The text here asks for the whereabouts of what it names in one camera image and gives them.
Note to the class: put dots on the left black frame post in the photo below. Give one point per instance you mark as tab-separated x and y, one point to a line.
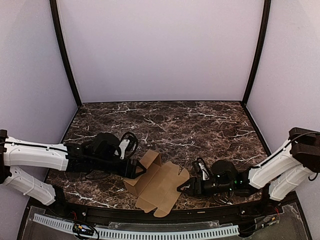
63	51

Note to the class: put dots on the white slotted cable duct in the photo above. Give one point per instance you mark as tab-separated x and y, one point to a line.
140	231

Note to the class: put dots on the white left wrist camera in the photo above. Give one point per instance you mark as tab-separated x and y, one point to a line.
128	146

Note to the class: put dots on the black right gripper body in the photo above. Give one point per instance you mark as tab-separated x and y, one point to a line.
194	183

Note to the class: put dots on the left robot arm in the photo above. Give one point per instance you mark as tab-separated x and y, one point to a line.
105	152

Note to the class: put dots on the black frame post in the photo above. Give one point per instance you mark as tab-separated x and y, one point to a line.
63	51
258	52

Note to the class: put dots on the right black frame post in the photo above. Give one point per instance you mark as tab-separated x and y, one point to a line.
258	52

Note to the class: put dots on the small circuit board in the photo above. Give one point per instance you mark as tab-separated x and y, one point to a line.
82	229

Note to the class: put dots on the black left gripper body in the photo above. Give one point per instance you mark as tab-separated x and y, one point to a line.
128	169

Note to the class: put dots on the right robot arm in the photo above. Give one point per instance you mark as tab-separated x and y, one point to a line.
297	160

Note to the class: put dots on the brown cardboard box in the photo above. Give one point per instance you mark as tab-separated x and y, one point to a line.
156	189

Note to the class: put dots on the black front rail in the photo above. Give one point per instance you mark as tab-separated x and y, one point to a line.
238	214

